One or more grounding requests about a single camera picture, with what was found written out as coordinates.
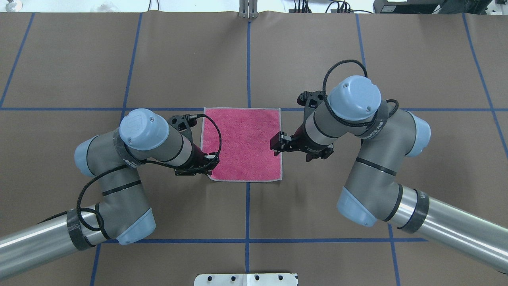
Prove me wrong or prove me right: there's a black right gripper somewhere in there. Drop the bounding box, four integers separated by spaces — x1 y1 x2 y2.
270 124 334 162

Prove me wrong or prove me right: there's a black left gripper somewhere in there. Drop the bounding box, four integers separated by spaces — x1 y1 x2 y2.
175 140 219 176

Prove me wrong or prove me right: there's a pink grey microfibre towel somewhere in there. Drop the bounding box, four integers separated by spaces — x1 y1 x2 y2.
201 107 283 182

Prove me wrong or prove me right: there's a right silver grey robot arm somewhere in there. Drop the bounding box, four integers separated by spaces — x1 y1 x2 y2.
270 75 508 274

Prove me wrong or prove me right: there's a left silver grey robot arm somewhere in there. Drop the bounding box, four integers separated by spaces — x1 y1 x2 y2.
1 108 221 280

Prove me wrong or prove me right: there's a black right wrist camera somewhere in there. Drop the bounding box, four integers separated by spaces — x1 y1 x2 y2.
297 91 324 121

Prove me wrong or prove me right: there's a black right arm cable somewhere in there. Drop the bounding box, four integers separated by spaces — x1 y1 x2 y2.
322 60 399 128

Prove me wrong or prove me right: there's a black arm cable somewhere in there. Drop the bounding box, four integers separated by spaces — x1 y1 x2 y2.
322 60 399 128
38 114 222 232

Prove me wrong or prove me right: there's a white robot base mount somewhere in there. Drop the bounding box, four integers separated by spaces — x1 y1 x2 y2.
194 273 299 286

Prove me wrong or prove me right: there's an aluminium frame post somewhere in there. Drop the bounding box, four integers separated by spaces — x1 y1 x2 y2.
238 0 259 19

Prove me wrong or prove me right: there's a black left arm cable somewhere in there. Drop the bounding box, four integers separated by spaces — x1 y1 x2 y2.
38 114 222 232

